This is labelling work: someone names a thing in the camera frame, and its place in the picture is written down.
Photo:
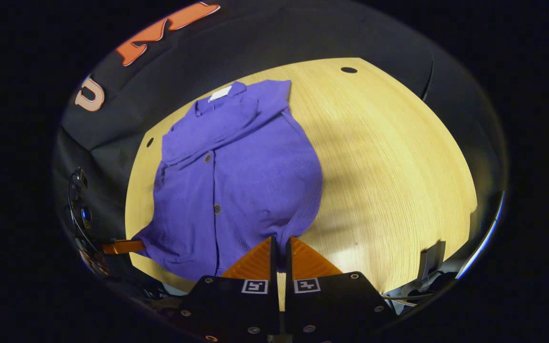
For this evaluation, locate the black backdrop cloth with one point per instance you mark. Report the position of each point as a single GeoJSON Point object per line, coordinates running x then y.
{"type": "Point", "coordinates": [279, 38]}

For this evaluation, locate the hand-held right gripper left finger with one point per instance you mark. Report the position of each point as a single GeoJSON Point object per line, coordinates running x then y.
{"type": "Point", "coordinates": [274, 305]}

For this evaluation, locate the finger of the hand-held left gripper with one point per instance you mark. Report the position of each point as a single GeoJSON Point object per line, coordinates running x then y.
{"type": "Point", "coordinates": [122, 247]}

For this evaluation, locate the purple shirt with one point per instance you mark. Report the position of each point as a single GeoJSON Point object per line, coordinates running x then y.
{"type": "Point", "coordinates": [246, 181]}

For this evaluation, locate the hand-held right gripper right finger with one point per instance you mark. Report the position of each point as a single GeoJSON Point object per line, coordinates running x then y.
{"type": "Point", "coordinates": [289, 305]}

